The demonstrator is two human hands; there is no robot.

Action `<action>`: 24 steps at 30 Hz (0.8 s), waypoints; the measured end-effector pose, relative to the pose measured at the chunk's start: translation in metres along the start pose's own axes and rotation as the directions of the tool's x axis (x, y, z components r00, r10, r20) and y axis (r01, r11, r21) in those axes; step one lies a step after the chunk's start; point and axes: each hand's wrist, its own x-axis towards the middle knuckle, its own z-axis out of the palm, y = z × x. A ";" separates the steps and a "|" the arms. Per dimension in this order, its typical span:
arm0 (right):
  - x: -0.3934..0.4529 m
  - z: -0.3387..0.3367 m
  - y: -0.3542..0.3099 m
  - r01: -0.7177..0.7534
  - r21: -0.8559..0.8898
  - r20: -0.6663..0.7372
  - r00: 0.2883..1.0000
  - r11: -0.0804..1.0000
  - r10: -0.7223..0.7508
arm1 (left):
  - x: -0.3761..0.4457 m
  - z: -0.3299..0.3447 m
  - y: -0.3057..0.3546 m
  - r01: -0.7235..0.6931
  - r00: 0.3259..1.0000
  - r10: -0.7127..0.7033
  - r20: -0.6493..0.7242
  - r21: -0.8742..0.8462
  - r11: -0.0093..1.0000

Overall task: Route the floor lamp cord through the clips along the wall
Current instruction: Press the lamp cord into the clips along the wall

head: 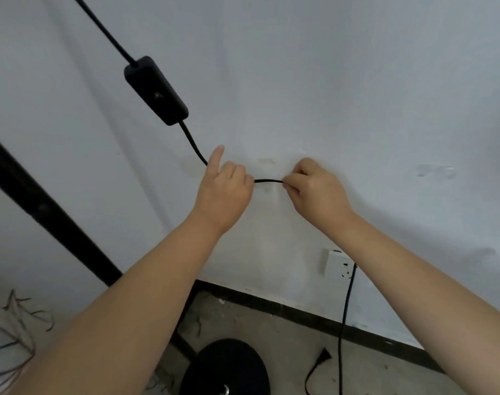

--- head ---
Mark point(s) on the person's left hand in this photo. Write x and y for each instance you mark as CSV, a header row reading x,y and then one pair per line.
x,y
223,197

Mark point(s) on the person's right hand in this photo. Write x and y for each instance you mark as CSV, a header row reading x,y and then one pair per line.
x,y
320,199

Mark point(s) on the person's left little finger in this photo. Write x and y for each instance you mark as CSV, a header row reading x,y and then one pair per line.
x,y
215,161

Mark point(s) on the person's right fingers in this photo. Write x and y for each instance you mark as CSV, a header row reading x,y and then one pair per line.
x,y
299,178

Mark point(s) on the person's left forearm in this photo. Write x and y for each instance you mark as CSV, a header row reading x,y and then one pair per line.
x,y
130,316

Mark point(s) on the person's right forearm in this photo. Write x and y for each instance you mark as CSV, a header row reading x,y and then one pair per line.
x,y
418,304

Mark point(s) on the black skirting board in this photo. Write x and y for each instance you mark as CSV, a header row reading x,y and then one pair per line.
x,y
315,319

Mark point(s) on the black loose power plug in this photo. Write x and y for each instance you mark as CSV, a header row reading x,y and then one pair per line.
x,y
324,356

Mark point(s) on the black lamp stand pole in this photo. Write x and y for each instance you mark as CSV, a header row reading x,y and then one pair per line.
x,y
40,209

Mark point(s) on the black round lamp base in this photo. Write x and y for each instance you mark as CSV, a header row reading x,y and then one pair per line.
x,y
229,362

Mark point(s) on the white wall socket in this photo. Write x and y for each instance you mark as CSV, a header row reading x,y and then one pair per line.
x,y
335,263

